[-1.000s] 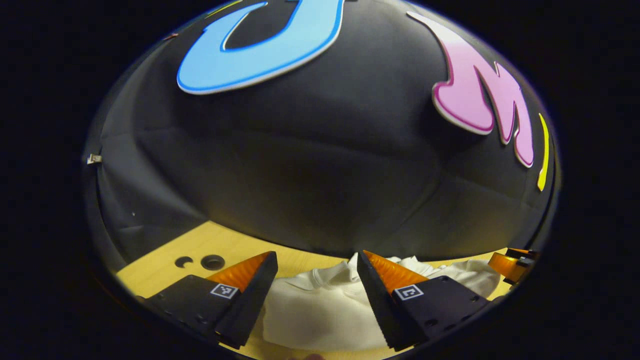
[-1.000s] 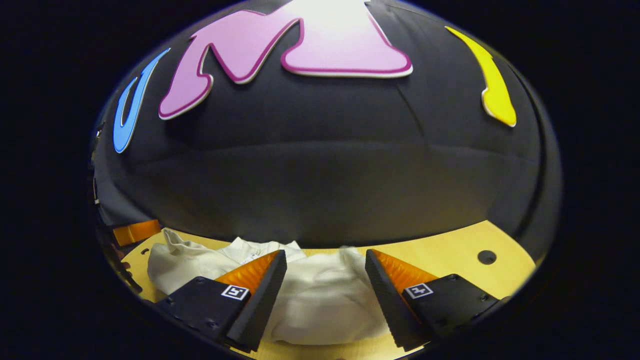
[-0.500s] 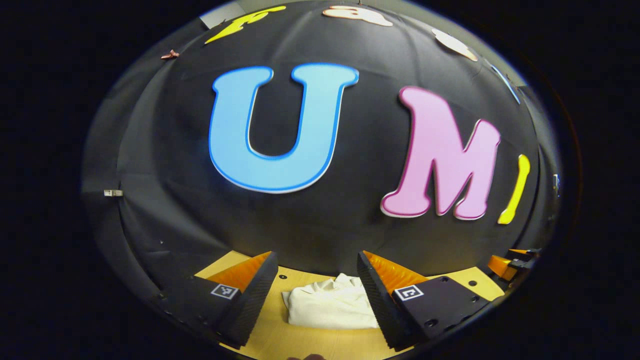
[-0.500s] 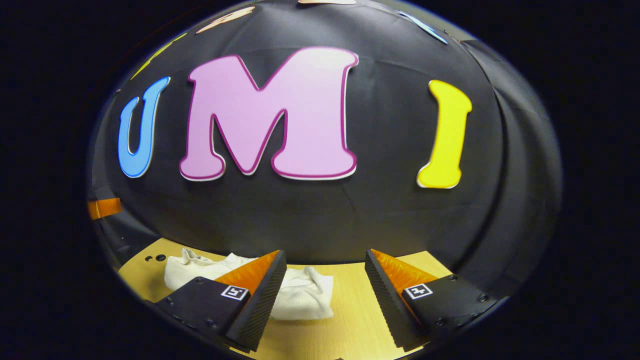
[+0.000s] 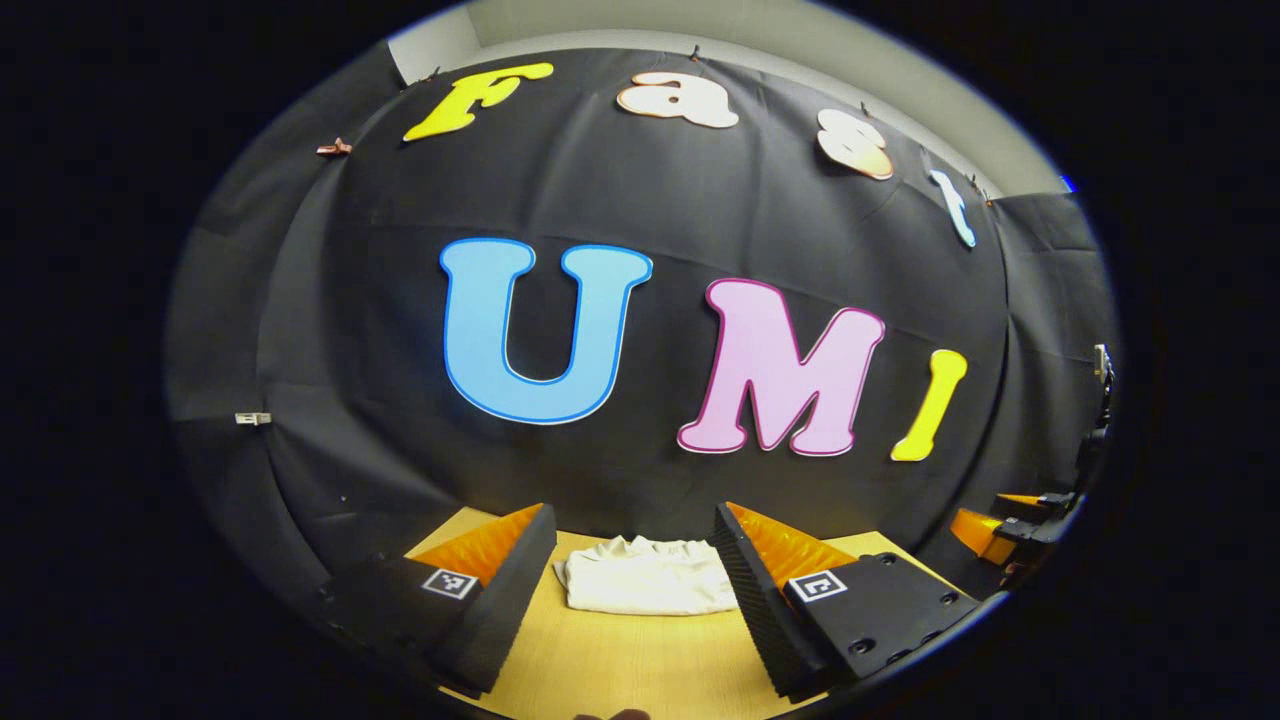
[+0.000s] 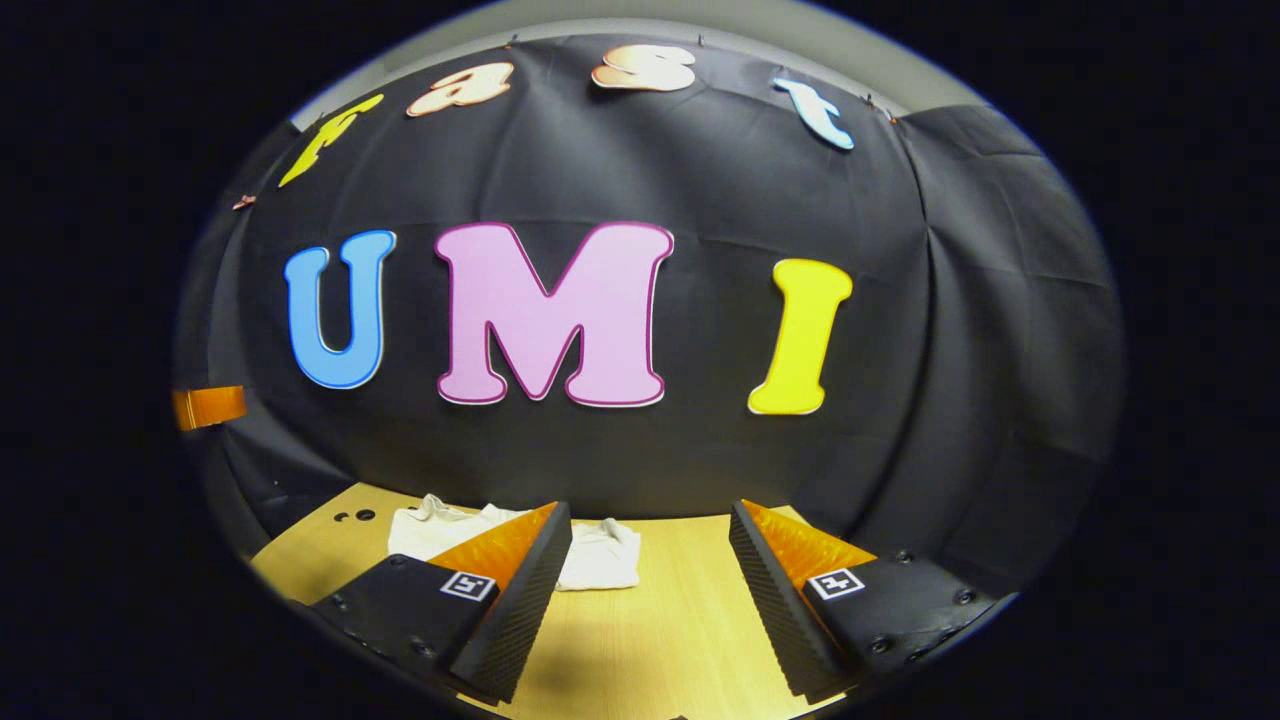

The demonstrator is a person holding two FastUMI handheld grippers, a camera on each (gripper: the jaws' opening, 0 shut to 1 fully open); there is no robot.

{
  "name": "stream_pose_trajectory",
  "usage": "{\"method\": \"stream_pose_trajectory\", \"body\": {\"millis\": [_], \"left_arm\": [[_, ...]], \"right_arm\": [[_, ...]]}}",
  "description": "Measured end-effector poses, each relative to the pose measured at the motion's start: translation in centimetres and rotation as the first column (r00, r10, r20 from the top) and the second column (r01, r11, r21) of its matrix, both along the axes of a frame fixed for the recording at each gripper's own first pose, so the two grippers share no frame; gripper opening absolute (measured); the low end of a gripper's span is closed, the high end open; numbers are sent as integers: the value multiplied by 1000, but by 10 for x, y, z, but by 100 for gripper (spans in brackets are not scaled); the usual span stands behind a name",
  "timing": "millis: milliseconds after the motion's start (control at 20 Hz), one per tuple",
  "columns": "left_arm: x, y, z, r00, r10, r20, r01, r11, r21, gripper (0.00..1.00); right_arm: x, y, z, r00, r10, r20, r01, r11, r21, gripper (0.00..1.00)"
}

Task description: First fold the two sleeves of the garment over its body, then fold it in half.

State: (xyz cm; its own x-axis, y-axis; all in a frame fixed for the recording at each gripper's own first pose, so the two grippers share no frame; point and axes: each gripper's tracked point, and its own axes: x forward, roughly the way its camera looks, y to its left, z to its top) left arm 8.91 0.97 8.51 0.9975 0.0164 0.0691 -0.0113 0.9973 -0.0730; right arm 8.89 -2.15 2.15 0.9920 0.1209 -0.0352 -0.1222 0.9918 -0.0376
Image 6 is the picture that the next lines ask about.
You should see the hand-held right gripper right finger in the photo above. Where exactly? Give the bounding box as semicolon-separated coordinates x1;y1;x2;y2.
727;498;1001;703

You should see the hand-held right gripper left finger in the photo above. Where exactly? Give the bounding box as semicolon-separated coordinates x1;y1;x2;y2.
310;500;574;704

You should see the white sweatshirt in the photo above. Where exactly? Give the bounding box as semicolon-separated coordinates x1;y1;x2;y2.
387;493;643;592

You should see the black backdrop cloth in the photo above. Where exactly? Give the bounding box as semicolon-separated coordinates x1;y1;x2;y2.
172;33;1128;601

